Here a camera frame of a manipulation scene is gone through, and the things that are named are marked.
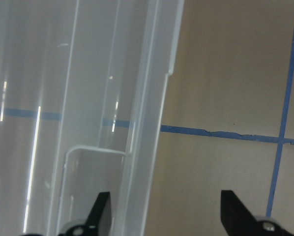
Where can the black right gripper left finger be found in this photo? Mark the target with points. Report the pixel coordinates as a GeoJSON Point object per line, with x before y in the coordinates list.
{"type": "Point", "coordinates": [99, 220]}

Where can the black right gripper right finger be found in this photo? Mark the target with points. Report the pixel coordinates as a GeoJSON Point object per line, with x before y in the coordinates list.
{"type": "Point", "coordinates": [237, 220]}

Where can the clear plastic box lid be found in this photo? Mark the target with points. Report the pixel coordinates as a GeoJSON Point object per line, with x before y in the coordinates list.
{"type": "Point", "coordinates": [82, 90]}

